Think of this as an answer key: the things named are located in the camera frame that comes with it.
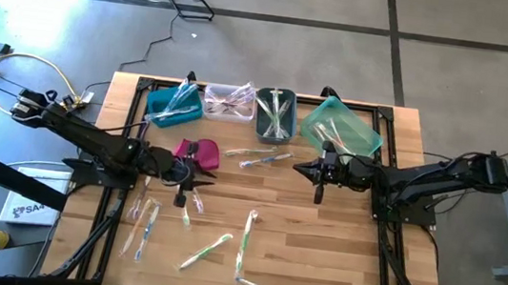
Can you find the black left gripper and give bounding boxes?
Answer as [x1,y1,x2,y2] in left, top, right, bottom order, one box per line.
[143,135,222,213]

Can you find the black yellow plug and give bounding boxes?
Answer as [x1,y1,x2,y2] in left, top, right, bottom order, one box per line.
[58,91,86,114]

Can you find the black desk beam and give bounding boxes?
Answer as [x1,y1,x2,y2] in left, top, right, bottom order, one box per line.
[0,151,74,214]

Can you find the magenta plastic bin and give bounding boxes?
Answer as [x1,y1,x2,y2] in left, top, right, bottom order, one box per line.
[172,134,225,174]

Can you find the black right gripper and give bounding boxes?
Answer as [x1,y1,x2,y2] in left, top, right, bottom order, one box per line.
[289,136,382,212]

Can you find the bright blue plastic bin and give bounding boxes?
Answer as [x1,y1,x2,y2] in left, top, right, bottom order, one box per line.
[143,77,208,133]

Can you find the white printed box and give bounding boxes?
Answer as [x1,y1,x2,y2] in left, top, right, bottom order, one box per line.
[0,163,74,232]

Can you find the teal translucent plastic bin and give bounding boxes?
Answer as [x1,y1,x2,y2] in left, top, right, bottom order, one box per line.
[297,92,389,164]

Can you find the dark grey plastic bin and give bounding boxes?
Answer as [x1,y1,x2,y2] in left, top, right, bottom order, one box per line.
[251,85,302,148]

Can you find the clear white plastic bin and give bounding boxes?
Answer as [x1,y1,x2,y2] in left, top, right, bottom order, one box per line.
[200,81,258,127]

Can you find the green toothbrushes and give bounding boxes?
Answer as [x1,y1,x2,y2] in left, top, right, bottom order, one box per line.
[253,94,292,141]

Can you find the yellow extension cable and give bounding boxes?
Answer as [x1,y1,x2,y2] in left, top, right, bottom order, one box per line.
[0,50,88,128]

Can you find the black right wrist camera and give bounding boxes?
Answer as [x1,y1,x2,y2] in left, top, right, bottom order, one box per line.
[323,151,354,189]

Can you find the green toothbrush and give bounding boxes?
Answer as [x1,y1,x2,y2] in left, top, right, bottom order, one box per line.
[266,94,295,141]
[222,141,279,162]
[233,207,261,280]
[178,204,194,231]
[266,96,290,140]
[266,86,286,140]
[177,228,235,275]

